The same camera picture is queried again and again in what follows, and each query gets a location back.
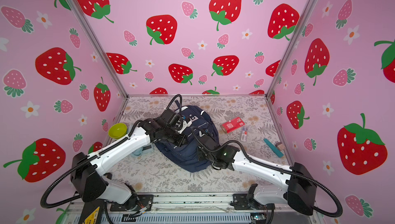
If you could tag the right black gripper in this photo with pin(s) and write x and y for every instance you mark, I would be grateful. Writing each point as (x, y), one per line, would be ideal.
(199, 154)

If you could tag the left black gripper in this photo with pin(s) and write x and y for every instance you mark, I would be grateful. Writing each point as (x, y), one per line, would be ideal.
(182, 140)

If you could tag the navy blue student backpack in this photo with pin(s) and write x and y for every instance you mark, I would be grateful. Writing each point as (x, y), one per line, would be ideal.
(186, 156)

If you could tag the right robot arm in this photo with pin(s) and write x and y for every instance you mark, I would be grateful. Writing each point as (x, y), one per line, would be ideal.
(296, 186)

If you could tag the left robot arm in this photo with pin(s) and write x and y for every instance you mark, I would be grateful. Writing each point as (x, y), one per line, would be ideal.
(88, 170)

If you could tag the red small card pack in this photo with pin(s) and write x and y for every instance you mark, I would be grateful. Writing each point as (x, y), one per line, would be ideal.
(232, 125)

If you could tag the green lid clear jar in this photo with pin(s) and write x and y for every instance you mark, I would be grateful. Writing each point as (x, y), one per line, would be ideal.
(118, 131)

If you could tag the teal pen case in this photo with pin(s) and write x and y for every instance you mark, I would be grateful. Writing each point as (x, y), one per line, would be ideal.
(275, 150)

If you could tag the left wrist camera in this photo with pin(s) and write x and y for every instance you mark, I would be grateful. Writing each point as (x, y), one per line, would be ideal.
(186, 122)

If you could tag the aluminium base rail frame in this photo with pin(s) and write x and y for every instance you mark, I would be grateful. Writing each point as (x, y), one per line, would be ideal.
(202, 208)

